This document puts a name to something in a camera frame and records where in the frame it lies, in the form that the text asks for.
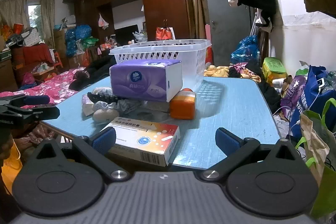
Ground yellow blanket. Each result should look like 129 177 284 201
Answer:
203 63 261 83

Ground white orange medicine box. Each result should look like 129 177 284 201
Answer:
106 117 180 167

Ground purple tissue pack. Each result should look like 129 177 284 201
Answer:
109 60 183 102

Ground bagged socks bundle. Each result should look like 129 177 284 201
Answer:
87 87 142 123

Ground blue plastic bag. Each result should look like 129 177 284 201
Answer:
231 35 260 64

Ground white plastic basket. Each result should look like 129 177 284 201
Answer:
110 39 211 92

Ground orange bottle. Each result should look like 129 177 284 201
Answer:
169 88 196 120

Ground green paper bag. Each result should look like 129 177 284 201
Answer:
296 98 335 219

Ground green lidded box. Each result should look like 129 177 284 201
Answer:
262 57 287 85

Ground blue shopping bag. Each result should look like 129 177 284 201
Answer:
290 66 335 140

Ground red white hanging bag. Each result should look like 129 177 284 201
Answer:
155 27 175 40

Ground window curtains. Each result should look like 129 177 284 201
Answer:
1 0 55 48

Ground small purple tissue packet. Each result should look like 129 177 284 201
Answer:
81 94 94 117

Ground grey door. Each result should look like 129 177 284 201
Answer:
207 0 252 66

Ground pink floral bedding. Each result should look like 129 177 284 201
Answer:
1 67 84 105

